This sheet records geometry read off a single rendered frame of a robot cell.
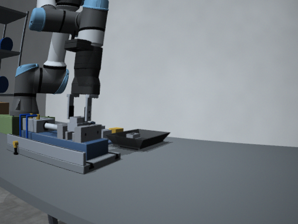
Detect yellow rectangular block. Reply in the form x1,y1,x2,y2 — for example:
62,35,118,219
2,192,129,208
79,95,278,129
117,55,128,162
109,127,123,133

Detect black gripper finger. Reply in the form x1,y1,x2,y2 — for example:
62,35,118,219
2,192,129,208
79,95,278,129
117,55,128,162
67,94,79,119
84,94,99,121

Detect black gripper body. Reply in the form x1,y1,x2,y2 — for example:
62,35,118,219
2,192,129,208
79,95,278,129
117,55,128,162
64,29,105,95

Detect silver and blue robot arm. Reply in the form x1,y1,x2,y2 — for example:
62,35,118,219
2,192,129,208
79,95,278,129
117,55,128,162
10,0,109,116

